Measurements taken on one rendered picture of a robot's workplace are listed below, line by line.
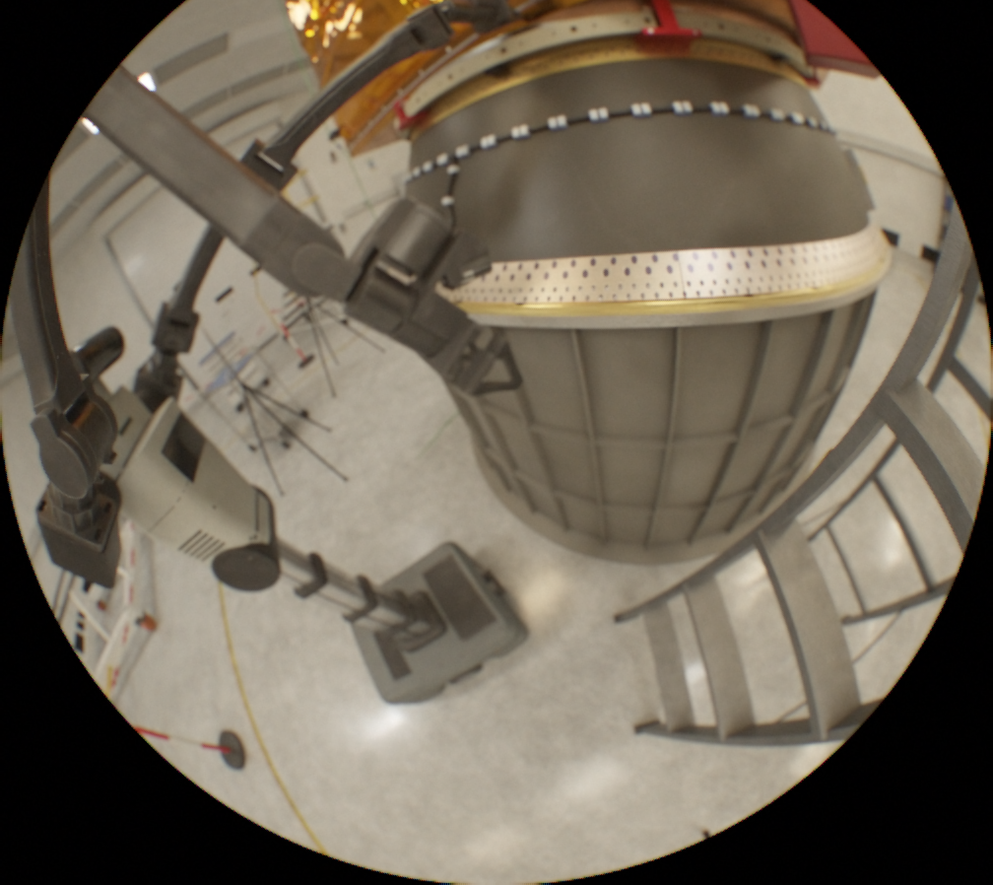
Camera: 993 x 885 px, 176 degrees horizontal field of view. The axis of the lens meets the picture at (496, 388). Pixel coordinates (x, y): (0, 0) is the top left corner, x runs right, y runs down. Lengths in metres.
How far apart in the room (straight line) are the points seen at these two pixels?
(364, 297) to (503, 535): 1.46
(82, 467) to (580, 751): 1.53
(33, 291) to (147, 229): 8.29
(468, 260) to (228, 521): 0.59
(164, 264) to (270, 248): 8.18
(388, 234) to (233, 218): 0.14
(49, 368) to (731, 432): 1.16
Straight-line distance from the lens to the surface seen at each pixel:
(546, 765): 1.54
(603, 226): 0.60
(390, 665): 1.43
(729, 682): 0.88
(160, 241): 8.53
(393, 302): 0.30
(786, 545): 0.62
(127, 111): 0.37
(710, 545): 1.55
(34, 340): 0.43
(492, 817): 1.69
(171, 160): 0.33
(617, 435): 0.83
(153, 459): 0.61
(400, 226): 0.31
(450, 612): 1.32
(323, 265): 0.28
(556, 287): 0.60
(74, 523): 0.52
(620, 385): 0.71
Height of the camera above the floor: 1.44
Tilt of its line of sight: 38 degrees down
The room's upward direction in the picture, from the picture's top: 23 degrees counter-clockwise
